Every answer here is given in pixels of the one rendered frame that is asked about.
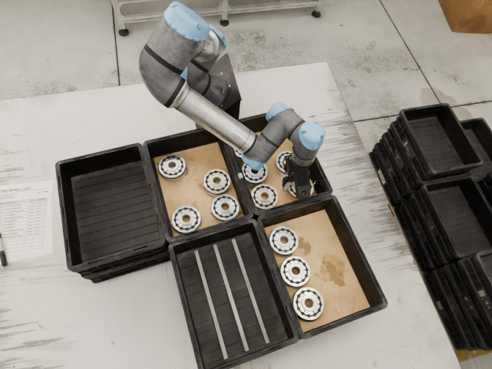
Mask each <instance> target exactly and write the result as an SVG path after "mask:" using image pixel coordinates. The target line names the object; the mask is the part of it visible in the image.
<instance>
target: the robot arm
mask: <svg viewBox="0 0 492 369"><path fill-rule="evenodd" d="M227 44H228V40H227V39H226V38H225V37H224V36H223V35H222V34H221V33H220V32H219V31H218V30H217V29H216V28H215V27H214V26H212V25H211V24H209V23H207V22H206V21H205V20H204V19H203V18H201V17H200V16H199V15H198V14H196V13H195V12H193V11H192V10H191V9H190V8H188V7H186V6H185V5H183V4H182V3H179V2H177V1H174V2H172V3H171V4H170V6H169V7H168V8H167V9H166V10H165V12H164V15H163V16H162V18H161V20H160V22H159V23H158V25H157V26H156V28H155V30H154V31H153V32H152V35H151V36H150V38H149V39H148V41H147V42H146V44H145V46H144V47H143V49H142V50H141V53H140V56H139V60H138V65H139V70H140V74H141V77H142V80H143V82H144V84H145V86H146V88H147V89H148V91H149V92H150V94H151V95H152V96H153V98H155V99H156V101H158V102H159V103H160V104H162V105H164V106H165V107H166V108H175V109H176V110H178V111H179V112H180V113H182V114H184V115H185V116H186V117H188V118H189V119H191V120H193V121H194V122H195V123H197V124H199V125H200V126H202V127H203V128H204V129H206V130H208V131H209V132H210V133H212V134H213V135H215V136H217V137H218V138H219V139H221V140H222V141H224V142H226V143H227V144H228V145H230V146H232V147H233V148H235V149H236V150H237V151H239V152H241V153H242V154H243V155H242V160H243V162H244V163H245V164H246V165H248V166H249V167H250V168H252V169H253V170H255V171H258V170H260V169H261V168H262V167H263V166H264V165H265V164H266V163H267V162H268V161H269V159H270V157H271V156H272V155H273V154H274V153H275V152H276V151H277V149H278V148H279V147H280V146H281V144H282V143H283V142H284V141H285V140H286V139H289V140H290V141H291V142H292V143H293V144H295V145H294V146H293V147H292V149H293V152H292V154H290V155H286V156H285V157H284V160H283V167H284V169H285V172H286V173H287V174H286V175H284V174H283V173H282V174H281V180H282V189H283V191H287V189H288V188H289V186H290V185H292V184H293V183H292V182H294V184H295V191H296V197H297V198H300V199H302V198H309V197H310V183H309V181H310V179H311V176H310V175H311V174H310V171H309V170H308V169H309V167H310V165H311V164H312V163H313V161H314V160H315V158H316V155H317V153H318V151H319V149H320V147H321V146H322V144H323V142H324V137H325V129H324V127H323V126H322V125H321V124H320V123H318V122H315V121H309V122H306V121H305V120H304V119H302V118H301V117H300V116H299V115H298V114H296V113H295V112H294V111H293V109H292V108H289V107H288V106H287V105H286V104H285V103H283V102H277V103H275V104H274V105H273V106H272V107H271V108H270V109H269V110H268V113H267V114H266V120H267V121H268V122H269V123H268V125H267V126H266V127H265V128H264V129H263V130H262V131H261V133H260V134H259V135H256V134H255V133H254V132H253V131H251V130H249V129H248V128H247V127H246V126H244V125H243V124H241V123H240V122H238V121H237V120H236V119H234V118H233V117H232V116H230V115H228V114H227V113H226V112H225V111H223V110H221V109H220V108H218V106H219V105H220V104H221V103H222V102H223V101H224V99H225V97H226V94H227V90H228V84H227V81H226V79H225V78H224V77H222V76H221V75H216V74H212V73H209V71H210V69H211V68H212V66H213V64H214V63H215V62H216V61H217V59H218V57H219V56H220V54H221V53H222V52H223V51H224V50H225V49H226V46H227ZM289 156H290V157H289ZM284 161H285V162H286V164H284Z"/></svg>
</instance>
